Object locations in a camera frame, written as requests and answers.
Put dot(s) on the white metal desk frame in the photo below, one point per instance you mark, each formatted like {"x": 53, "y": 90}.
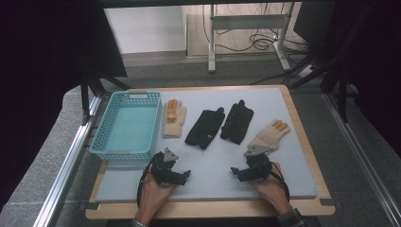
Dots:
{"x": 246, "y": 22}

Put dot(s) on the black glove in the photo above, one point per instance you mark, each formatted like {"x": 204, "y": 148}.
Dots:
{"x": 205, "y": 127}
{"x": 237, "y": 123}

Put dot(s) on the dark curtain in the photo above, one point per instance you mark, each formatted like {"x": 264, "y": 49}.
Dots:
{"x": 47, "y": 78}
{"x": 378, "y": 63}

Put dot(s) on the grey tape piece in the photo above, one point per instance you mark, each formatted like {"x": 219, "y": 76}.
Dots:
{"x": 327, "y": 202}
{"x": 90, "y": 206}

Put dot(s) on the white power strip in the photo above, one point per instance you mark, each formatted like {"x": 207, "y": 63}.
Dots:
{"x": 305, "y": 71}

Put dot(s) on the white panel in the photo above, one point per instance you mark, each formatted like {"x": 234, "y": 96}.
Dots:
{"x": 142, "y": 28}

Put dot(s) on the light grey foam mat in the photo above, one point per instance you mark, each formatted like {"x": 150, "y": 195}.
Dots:
{"x": 214, "y": 176}

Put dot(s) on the person's right hand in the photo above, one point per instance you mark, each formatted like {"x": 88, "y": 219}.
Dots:
{"x": 274, "y": 192}

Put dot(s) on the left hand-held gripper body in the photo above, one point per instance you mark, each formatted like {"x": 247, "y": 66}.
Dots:
{"x": 164, "y": 168}

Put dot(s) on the aluminium rail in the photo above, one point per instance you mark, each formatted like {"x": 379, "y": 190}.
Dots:
{"x": 67, "y": 160}
{"x": 362, "y": 151}

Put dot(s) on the black tripod stand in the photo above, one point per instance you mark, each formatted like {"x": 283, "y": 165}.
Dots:
{"x": 91, "y": 85}

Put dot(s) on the beige knit glove orange fingertips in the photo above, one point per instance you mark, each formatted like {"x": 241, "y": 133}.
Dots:
{"x": 172, "y": 127}
{"x": 268, "y": 135}

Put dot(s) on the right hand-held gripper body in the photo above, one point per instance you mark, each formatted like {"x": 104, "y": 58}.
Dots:
{"x": 258, "y": 167}

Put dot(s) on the person's left hand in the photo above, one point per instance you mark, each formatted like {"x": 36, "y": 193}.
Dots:
{"x": 153, "y": 195}

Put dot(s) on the turquoise plastic basket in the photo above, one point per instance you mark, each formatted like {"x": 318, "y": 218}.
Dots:
{"x": 129, "y": 126}

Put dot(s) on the black metal stand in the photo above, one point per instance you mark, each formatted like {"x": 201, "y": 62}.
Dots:
{"x": 334, "y": 63}

